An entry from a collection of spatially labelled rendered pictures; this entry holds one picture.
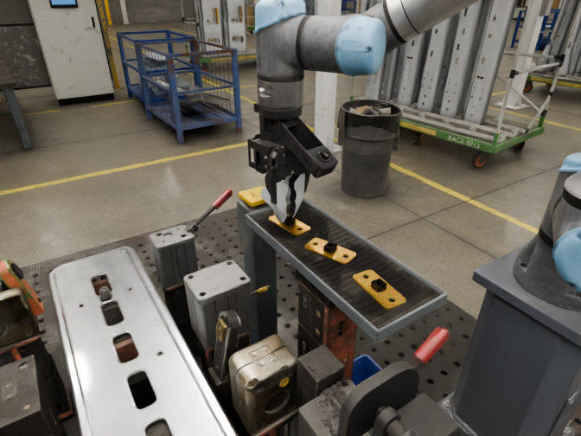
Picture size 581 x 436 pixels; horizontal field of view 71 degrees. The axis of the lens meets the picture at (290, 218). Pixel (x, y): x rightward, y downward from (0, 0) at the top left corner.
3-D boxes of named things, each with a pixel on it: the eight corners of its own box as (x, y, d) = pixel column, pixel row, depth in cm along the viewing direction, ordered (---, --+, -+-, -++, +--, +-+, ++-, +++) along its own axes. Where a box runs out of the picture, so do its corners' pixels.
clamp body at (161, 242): (164, 344, 110) (140, 233, 92) (203, 328, 116) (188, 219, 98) (176, 368, 103) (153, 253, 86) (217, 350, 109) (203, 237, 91)
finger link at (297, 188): (286, 204, 82) (283, 162, 77) (306, 214, 78) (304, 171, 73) (274, 209, 80) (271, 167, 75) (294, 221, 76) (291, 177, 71)
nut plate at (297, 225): (267, 219, 78) (267, 214, 77) (282, 213, 80) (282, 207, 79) (296, 236, 72) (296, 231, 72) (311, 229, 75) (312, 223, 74)
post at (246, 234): (245, 342, 111) (233, 199, 89) (268, 330, 115) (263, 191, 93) (258, 360, 106) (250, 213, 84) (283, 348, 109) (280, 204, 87)
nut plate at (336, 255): (303, 247, 69) (303, 241, 69) (316, 238, 72) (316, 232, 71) (346, 266, 65) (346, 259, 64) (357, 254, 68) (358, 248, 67)
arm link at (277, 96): (314, 78, 64) (274, 86, 60) (313, 107, 67) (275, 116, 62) (283, 72, 69) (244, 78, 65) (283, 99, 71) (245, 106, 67)
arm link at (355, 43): (397, 13, 59) (328, 11, 64) (373, 17, 51) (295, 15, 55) (390, 69, 63) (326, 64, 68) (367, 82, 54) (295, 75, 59)
